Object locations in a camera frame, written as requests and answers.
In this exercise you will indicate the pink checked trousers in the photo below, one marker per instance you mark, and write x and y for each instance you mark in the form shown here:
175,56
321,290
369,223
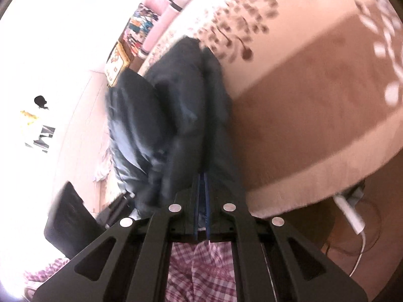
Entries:
198,273

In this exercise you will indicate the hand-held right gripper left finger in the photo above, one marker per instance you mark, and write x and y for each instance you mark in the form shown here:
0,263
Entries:
197,214

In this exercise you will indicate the wall decoration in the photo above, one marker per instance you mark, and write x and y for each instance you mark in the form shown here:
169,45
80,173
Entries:
39,125

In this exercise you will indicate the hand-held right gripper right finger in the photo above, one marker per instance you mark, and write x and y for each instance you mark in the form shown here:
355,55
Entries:
207,214

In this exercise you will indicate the pink pillow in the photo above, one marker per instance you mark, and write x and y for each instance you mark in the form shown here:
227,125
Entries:
163,12

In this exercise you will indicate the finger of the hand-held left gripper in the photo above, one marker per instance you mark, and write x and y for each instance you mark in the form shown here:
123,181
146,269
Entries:
118,209

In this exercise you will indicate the brown cushion with yellow print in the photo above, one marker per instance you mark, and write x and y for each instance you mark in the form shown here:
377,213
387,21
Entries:
116,64

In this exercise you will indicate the beige floral bed blanket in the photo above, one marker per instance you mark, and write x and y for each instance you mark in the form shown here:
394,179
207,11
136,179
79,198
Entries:
299,100

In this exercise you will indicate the colourful printed cushion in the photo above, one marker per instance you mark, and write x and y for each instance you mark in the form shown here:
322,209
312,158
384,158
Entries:
140,26

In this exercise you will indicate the white power strip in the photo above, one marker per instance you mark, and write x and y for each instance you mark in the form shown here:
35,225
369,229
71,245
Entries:
349,212

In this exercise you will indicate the dark blue garment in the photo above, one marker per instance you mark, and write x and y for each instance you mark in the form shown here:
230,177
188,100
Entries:
176,107

